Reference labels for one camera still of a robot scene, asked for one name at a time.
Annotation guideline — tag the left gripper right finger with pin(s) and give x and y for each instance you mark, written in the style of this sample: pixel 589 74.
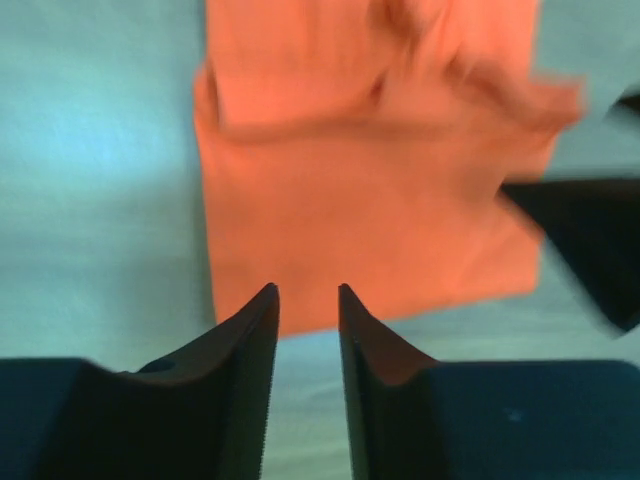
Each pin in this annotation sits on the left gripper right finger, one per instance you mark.
pixel 392 433

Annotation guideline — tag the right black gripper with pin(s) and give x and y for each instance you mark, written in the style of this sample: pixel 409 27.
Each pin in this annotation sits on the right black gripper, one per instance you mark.
pixel 593 223

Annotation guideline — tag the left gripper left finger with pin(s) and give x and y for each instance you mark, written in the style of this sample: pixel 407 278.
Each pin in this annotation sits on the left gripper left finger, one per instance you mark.
pixel 199 412

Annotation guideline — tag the orange t shirt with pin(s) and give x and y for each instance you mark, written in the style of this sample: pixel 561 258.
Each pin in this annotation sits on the orange t shirt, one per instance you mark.
pixel 364 142

